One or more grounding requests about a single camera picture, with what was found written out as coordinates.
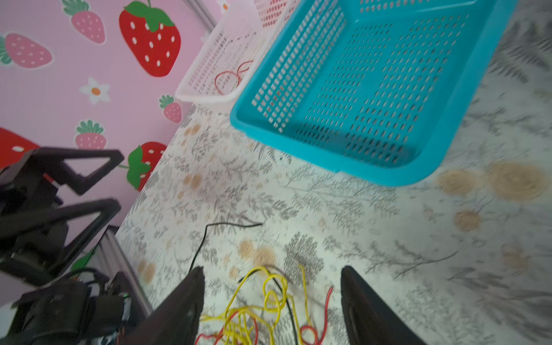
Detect cable pile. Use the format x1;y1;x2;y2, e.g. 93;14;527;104
188;221;335;345

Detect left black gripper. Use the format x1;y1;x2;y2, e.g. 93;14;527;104
1;147;124;287

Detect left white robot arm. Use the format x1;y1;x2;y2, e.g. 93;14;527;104
1;147;124;344

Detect red cable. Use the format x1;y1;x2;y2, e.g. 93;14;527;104
214;60;255;96

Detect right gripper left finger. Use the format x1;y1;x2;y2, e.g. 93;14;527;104
122;267;206;345

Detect teal plastic basket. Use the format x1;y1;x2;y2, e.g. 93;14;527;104
230;1;516;186

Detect left white plastic basket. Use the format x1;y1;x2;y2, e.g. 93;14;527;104
175;1;298;109

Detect left corner aluminium post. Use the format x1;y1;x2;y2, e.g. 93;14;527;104
184;0;217;32

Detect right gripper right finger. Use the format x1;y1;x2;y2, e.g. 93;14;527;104
341;266;425;345

